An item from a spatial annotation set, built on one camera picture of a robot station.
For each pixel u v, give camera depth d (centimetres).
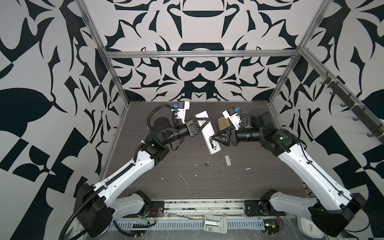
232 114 58
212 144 62
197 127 58
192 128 57
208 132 62
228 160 90
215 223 69
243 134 56
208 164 89
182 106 58
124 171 45
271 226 71
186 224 71
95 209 38
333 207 38
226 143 57
